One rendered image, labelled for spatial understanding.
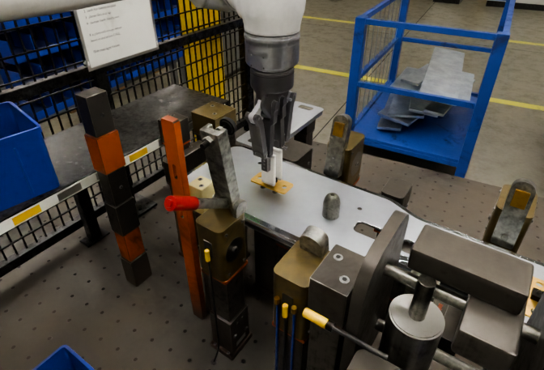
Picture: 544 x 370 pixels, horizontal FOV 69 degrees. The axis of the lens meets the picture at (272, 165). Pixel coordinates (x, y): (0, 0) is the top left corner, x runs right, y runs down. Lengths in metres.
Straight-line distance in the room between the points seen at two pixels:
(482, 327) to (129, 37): 1.01
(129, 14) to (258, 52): 0.57
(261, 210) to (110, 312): 0.46
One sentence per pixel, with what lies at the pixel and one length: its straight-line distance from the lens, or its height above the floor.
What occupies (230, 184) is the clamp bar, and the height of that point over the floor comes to 1.12.
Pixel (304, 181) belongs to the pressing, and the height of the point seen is 1.00.
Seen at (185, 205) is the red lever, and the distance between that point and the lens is 0.58.
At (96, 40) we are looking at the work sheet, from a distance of 1.10.
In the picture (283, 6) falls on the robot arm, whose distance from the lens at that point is 0.62.
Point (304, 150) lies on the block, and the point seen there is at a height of 0.98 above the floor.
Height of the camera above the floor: 1.49
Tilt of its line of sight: 33 degrees down
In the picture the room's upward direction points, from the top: straight up
